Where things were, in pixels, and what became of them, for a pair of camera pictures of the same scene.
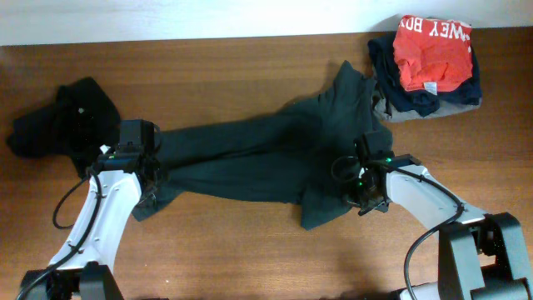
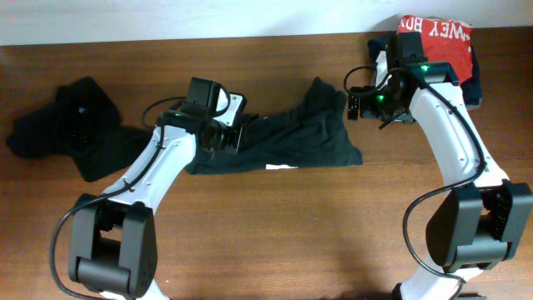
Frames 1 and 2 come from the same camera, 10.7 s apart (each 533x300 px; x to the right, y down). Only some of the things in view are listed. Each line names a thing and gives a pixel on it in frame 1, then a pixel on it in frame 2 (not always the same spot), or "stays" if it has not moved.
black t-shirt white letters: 82,120 stays
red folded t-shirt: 432,55 stays
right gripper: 379,204 to 367,109
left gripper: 158,169 to 234,142
